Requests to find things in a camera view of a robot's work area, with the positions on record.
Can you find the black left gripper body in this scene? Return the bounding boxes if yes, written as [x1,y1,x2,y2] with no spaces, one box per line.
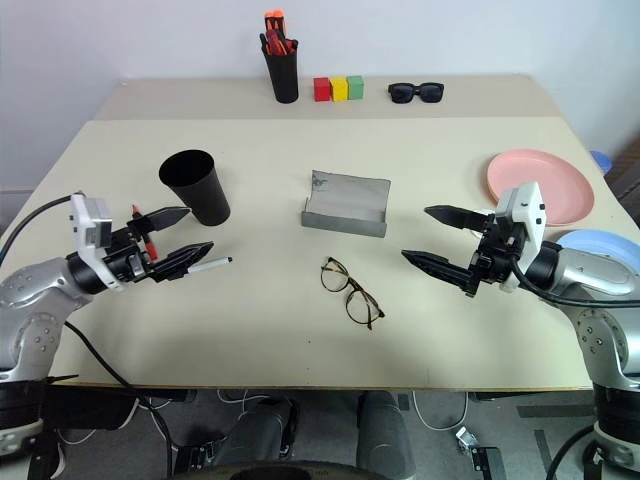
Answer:
[102,218,162,285]

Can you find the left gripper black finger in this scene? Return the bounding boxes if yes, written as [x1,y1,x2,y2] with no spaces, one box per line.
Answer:
[139,206,193,233]
[149,241,216,285]

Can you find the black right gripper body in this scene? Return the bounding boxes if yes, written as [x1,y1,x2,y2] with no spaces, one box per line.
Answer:
[463,213,527,299]

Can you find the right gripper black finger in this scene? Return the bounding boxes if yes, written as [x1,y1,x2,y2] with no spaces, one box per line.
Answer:
[423,203,490,233]
[400,249,474,296]

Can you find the white pen with black cap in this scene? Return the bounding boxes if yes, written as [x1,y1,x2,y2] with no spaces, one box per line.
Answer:
[187,256,234,275]

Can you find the red pen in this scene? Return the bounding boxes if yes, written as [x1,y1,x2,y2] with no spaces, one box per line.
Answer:
[131,204,158,262]

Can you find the tortoiseshell round eyeglasses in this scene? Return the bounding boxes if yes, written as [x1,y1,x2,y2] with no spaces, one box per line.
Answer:
[319,256,386,332]

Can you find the grey glasses case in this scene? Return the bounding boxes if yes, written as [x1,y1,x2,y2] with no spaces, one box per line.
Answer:
[300,169,392,240]

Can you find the wide black cup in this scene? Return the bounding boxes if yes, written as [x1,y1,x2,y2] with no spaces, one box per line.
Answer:
[158,148,232,227]

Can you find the pink plate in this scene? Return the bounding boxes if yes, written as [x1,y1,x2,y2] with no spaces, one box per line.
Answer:
[486,147,596,228]

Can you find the blue plate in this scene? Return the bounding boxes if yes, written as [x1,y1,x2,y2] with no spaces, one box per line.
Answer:
[555,228,640,281]

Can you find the black sunglasses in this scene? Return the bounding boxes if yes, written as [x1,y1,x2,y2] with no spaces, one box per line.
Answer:
[387,82,446,106]

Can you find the blue round container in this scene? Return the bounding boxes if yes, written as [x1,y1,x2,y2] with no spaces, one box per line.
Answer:
[588,149,612,175]

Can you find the dark brown cabinet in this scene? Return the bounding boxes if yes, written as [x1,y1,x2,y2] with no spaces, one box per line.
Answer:
[606,133,640,227]

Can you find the dark grey rounded leg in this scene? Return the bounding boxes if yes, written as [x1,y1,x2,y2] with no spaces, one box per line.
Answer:
[225,394,302,474]
[355,389,417,480]

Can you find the metal caster wheel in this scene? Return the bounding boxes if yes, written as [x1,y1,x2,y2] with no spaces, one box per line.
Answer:
[455,426,482,456]

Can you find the tall black pen holder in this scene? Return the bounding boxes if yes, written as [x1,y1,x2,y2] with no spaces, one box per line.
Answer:
[263,48,301,105]

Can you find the red marker in holder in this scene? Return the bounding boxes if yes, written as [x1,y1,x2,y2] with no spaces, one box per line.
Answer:
[266,29,295,56]

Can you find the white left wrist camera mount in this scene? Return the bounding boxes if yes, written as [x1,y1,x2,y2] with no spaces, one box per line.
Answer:
[69,193,127,293]

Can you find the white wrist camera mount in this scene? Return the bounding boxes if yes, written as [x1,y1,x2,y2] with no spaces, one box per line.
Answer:
[492,180,548,293]
[69,193,127,293]

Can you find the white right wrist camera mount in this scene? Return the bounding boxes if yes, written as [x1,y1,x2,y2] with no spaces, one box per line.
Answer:
[492,180,548,293]

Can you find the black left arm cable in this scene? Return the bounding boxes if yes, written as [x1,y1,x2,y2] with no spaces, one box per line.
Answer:
[0,195,177,451]

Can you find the thin white floor cable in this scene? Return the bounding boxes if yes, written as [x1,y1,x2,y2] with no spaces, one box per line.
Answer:
[214,388,269,417]

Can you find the white floor cable loop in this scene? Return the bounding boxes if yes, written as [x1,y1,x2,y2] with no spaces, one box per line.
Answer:
[411,391,471,431]

